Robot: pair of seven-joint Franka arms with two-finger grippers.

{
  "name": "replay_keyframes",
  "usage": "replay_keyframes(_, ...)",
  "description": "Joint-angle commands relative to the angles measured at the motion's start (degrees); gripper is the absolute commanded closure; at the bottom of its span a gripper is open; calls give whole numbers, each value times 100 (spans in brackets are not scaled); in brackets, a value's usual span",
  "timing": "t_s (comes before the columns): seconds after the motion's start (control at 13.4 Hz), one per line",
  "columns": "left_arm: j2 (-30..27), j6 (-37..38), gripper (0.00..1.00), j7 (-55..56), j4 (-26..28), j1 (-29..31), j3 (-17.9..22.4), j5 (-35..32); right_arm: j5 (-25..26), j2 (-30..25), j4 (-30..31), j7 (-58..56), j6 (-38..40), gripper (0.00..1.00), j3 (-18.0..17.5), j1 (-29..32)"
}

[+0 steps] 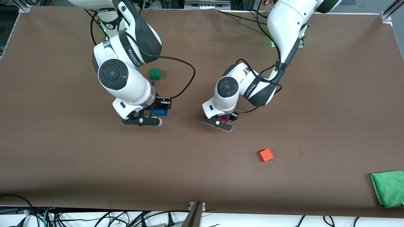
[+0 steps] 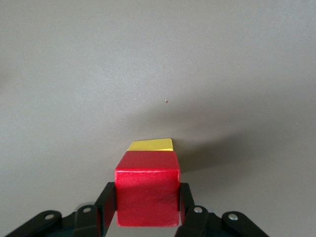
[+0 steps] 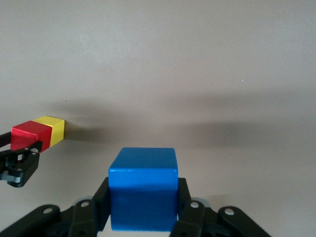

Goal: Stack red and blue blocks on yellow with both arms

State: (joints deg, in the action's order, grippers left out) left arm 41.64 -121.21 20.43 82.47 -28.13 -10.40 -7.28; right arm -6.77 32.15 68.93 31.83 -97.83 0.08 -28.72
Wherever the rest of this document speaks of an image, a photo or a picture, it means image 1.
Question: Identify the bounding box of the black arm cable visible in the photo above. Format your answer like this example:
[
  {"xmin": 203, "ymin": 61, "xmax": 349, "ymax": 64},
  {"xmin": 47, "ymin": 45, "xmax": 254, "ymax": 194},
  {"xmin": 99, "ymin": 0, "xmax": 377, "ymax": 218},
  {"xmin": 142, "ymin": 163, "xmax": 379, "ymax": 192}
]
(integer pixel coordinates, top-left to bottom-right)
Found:
[
  {"xmin": 235, "ymin": 0, "xmax": 283, "ymax": 114},
  {"xmin": 91, "ymin": 9, "xmax": 196, "ymax": 100}
]

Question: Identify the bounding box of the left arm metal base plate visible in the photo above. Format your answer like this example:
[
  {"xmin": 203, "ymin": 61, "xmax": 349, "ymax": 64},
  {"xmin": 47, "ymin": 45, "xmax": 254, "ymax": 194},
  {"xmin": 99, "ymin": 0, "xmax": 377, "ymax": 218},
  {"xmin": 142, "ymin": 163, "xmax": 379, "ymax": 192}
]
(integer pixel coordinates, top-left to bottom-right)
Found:
[{"xmin": 270, "ymin": 37, "xmax": 305, "ymax": 49}]

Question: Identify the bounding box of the aluminium frame profile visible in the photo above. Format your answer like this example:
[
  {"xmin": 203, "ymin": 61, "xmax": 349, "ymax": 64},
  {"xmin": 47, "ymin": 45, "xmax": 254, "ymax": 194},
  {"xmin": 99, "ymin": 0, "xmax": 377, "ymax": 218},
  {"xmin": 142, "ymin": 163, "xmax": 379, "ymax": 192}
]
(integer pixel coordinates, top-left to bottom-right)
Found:
[
  {"xmin": 380, "ymin": 0, "xmax": 404, "ymax": 22},
  {"xmin": 13, "ymin": 0, "xmax": 32, "ymax": 14}
]

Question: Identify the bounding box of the brown paper table cover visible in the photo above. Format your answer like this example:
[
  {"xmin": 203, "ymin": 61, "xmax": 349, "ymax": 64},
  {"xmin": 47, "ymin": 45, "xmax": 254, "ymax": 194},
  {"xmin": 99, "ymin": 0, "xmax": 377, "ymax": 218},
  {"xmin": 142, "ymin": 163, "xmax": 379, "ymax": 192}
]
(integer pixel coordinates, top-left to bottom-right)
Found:
[{"xmin": 0, "ymin": 6, "xmax": 404, "ymax": 218}]

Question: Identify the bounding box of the black cable on table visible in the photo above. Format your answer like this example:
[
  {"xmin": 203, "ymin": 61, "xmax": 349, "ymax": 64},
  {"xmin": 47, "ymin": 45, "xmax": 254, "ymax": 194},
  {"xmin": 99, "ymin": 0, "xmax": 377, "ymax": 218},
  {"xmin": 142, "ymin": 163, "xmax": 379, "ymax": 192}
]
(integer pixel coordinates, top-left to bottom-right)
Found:
[{"xmin": 217, "ymin": 9, "xmax": 272, "ymax": 26}]

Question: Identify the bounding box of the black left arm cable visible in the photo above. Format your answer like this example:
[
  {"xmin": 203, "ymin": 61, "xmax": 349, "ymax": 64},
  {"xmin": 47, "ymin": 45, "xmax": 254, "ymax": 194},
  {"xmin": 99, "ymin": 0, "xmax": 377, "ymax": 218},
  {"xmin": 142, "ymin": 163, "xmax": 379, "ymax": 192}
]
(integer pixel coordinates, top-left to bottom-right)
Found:
[{"xmin": 235, "ymin": 0, "xmax": 283, "ymax": 114}]

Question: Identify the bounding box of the orange wooden block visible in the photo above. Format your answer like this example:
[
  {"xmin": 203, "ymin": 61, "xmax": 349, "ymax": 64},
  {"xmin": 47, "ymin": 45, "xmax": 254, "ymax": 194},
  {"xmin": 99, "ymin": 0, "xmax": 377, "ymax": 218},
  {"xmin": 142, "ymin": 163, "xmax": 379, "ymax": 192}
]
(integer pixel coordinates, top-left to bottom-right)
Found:
[{"xmin": 258, "ymin": 148, "xmax": 274, "ymax": 162}]

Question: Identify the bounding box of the green microfiber cloth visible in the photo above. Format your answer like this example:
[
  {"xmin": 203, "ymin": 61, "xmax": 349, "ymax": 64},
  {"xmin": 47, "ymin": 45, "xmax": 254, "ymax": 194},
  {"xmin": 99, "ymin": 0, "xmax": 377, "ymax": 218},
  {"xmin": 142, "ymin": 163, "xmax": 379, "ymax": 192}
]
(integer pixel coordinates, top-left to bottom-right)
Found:
[{"xmin": 370, "ymin": 171, "xmax": 404, "ymax": 208}]

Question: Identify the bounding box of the black looped cable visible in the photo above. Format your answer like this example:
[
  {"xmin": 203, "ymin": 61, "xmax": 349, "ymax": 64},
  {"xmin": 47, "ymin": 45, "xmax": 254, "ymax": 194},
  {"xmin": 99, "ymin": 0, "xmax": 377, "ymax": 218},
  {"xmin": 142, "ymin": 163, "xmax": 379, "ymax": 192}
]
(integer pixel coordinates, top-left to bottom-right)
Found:
[{"xmin": 0, "ymin": 194, "xmax": 34, "ymax": 215}]

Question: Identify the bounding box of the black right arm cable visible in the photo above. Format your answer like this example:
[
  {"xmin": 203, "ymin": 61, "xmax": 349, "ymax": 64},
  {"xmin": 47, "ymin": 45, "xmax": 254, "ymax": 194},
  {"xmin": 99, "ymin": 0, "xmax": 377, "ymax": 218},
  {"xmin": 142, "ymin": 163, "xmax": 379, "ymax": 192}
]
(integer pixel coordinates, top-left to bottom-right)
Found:
[{"xmin": 91, "ymin": 9, "xmax": 196, "ymax": 100}]

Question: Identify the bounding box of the grey power strip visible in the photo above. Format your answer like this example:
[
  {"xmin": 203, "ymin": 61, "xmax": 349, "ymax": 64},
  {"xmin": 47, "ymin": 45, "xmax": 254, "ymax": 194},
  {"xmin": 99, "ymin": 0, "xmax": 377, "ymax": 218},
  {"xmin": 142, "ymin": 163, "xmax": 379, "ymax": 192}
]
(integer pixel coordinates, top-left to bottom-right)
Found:
[{"xmin": 184, "ymin": 0, "xmax": 231, "ymax": 9}]

